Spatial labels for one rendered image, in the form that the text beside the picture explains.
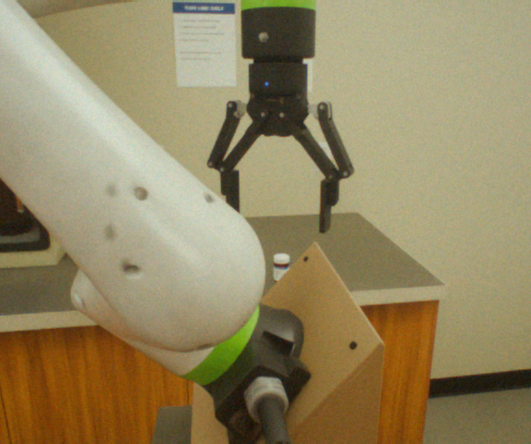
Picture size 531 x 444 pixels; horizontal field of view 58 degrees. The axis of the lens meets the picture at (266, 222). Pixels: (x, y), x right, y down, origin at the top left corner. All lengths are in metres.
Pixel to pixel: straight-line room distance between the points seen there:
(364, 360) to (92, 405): 0.99
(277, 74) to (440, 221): 1.61
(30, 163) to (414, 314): 1.15
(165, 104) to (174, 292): 1.47
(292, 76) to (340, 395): 0.36
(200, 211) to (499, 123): 1.89
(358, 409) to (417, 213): 1.62
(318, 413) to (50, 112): 0.35
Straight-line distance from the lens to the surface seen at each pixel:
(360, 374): 0.49
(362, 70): 1.89
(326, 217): 0.63
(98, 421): 1.40
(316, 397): 0.50
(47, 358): 1.32
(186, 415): 0.84
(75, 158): 0.35
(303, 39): 0.60
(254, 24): 0.60
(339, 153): 0.60
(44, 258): 1.50
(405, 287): 1.29
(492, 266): 2.34
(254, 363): 0.50
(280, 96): 0.62
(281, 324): 0.57
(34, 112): 0.36
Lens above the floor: 1.46
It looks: 17 degrees down
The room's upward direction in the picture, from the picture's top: straight up
